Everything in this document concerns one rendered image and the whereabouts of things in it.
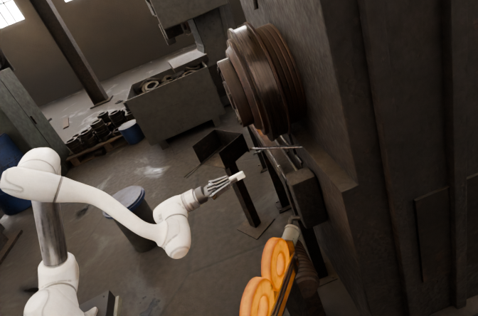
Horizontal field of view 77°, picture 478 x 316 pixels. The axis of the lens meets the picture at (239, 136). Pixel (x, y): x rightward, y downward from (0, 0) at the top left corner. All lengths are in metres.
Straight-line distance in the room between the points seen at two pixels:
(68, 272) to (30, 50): 10.89
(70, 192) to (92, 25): 10.39
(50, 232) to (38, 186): 0.35
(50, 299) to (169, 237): 0.57
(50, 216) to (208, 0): 2.91
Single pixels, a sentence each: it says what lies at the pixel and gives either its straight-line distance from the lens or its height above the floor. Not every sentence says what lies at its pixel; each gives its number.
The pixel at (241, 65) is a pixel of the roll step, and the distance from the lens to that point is 1.05.
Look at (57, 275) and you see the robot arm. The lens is 1.71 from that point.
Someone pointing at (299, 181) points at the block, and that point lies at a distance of 1.14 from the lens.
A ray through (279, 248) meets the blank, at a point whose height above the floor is 0.75.
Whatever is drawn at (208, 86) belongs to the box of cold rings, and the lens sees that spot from 3.66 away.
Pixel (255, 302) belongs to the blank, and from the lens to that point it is 0.90.
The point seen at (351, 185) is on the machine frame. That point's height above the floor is 0.87.
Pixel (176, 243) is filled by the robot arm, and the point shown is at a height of 0.72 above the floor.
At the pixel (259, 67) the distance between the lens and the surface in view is 1.01.
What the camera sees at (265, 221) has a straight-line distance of 2.20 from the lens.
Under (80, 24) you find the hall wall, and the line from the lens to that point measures 11.63.
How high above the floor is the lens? 1.51
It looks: 27 degrees down
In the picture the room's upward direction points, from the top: 22 degrees counter-clockwise
